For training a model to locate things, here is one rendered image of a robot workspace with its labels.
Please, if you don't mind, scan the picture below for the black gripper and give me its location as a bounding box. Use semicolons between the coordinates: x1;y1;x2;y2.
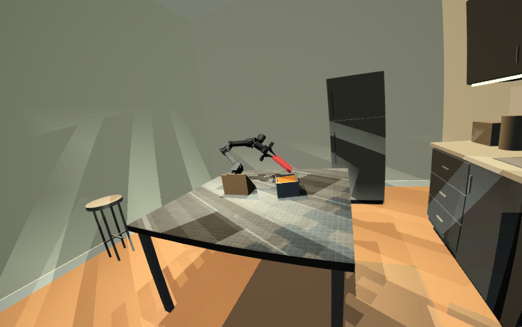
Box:
258;141;276;161

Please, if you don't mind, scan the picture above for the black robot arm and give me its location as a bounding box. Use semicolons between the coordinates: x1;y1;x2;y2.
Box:
219;134;269;175

